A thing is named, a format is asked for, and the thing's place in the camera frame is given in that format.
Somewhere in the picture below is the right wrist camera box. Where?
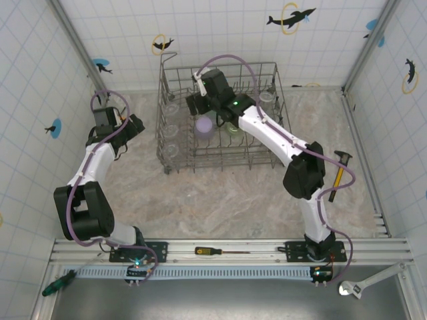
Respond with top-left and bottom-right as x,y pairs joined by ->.
191,66 -> 213,97

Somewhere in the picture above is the aluminium side rail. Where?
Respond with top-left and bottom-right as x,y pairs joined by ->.
342,88 -> 393,238

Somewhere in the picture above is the grey wire dish rack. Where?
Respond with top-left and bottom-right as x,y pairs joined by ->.
155,52 -> 291,176

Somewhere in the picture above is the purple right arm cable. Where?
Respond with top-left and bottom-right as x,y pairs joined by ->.
195,54 -> 356,287

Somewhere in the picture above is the lilac plastic cup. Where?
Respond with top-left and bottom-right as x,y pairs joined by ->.
194,116 -> 215,141

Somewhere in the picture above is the aluminium corner post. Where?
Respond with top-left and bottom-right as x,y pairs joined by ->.
342,0 -> 401,93
49,0 -> 111,101

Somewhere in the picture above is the large dolphin ring sticker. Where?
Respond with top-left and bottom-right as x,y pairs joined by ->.
266,2 -> 317,36

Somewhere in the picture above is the blue circle shark sticker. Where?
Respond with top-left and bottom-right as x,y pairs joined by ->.
91,58 -> 113,75

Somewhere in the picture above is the yellow black screwdriver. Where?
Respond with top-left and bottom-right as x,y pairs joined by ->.
194,246 -> 252,257

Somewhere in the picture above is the blue circle fish sticker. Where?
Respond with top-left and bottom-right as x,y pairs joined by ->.
44,118 -> 63,139

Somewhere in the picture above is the yellow black hammer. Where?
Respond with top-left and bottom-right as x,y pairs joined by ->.
328,149 -> 351,203

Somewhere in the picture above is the small dolphin ring sticker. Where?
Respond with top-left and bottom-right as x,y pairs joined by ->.
151,33 -> 175,56

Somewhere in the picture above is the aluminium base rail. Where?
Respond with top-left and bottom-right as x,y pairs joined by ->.
49,237 -> 414,267

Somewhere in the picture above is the white slotted cable duct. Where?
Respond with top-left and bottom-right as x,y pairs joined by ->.
63,266 -> 314,281

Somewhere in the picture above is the green handled screwdriver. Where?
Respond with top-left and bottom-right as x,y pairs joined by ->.
41,270 -> 77,297

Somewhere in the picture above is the steel adjustable wrench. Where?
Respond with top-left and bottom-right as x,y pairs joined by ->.
338,262 -> 408,300

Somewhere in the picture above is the green translucent plastic cup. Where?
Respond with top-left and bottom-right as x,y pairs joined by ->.
225,121 -> 244,137

